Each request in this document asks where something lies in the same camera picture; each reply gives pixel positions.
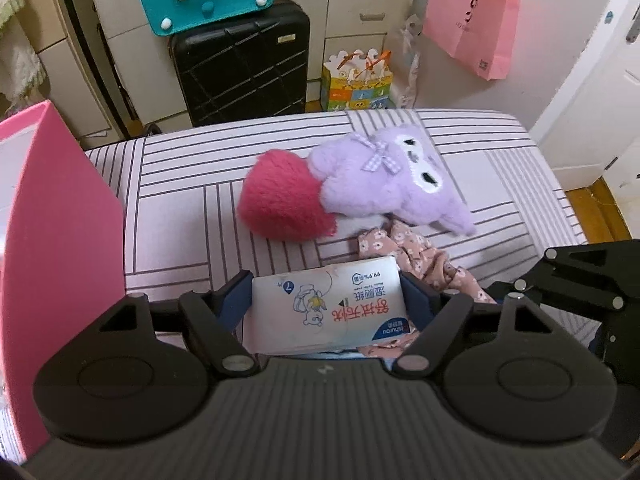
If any small wet wipe pack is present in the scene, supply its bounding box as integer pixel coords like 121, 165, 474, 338
242, 255, 416, 356

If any grey wardrobe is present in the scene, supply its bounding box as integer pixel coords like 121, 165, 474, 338
82, 0, 431, 138

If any pink cardboard box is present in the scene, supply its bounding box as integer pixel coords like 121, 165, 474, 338
0, 100, 126, 466

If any black suitcase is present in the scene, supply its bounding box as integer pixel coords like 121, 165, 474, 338
167, 0, 312, 127

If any pink floral cloth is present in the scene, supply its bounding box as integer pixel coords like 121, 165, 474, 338
356, 219, 498, 361

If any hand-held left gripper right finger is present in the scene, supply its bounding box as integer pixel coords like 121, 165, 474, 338
392, 272, 566, 380

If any colourful gift bag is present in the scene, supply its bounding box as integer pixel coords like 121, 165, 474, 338
320, 49, 395, 112

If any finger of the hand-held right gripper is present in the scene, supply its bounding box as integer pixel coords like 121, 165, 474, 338
482, 240, 640, 321

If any striped pink sheet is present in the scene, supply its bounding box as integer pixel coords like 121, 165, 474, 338
82, 107, 601, 356

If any pink heart plush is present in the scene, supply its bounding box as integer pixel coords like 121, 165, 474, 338
236, 149, 338, 239

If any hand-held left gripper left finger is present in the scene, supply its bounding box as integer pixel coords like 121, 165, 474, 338
92, 270, 262, 380

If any clear plastic bag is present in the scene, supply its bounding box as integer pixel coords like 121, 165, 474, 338
395, 12, 426, 109

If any white door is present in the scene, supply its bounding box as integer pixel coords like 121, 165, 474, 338
530, 0, 640, 191

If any beige wooden cabinet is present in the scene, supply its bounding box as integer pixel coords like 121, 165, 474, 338
20, 0, 116, 136

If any purple plush toy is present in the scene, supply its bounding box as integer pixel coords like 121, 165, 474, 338
306, 122, 478, 237

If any pink paper shopping bag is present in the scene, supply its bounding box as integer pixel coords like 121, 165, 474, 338
422, 0, 521, 81

